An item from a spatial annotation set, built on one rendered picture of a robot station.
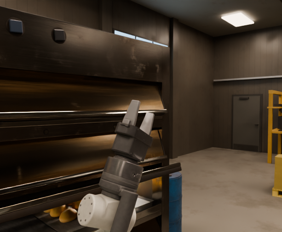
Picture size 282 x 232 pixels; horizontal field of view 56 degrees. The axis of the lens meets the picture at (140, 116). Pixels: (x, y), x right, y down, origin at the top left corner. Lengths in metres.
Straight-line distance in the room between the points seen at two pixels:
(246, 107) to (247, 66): 1.56
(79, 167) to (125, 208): 0.65
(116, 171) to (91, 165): 0.65
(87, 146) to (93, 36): 0.49
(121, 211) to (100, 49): 0.86
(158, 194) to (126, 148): 1.09
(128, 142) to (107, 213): 0.16
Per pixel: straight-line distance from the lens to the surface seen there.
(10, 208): 0.97
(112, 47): 1.33
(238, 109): 11.09
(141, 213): 1.56
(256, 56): 11.08
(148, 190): 1.72
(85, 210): 0.61
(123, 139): 0.61
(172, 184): 3.46
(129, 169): 0.59
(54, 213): 1.53
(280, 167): 5.83
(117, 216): 0.59
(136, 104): 0.62
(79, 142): 1.23
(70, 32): 1.21
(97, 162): 1.26
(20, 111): 1.06
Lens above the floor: 1.76
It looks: 2 degrees down
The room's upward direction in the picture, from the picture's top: straight up
